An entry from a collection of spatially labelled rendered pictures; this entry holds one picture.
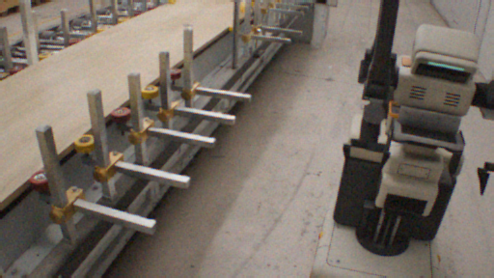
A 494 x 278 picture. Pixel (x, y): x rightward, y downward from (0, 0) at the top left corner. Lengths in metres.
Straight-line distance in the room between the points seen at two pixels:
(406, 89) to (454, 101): 0.18
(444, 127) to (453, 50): 0.28
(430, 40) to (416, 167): 0.49
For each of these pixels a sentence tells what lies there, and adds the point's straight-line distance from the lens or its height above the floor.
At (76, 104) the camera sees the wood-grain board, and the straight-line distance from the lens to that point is 1.86.
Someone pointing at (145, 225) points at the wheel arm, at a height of 0.85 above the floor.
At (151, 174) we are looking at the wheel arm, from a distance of 1.43.
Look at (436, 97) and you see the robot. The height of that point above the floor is 1.15.
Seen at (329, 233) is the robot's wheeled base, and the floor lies 0.28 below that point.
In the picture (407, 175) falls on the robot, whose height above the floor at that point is 0.82.
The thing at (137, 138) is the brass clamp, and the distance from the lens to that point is 1.63.
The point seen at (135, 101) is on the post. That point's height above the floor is 0.99.
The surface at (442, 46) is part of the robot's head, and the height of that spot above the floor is 1.34.
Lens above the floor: 1.65
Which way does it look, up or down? 30 degrees down
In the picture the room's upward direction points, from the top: 3 degrees clockwise
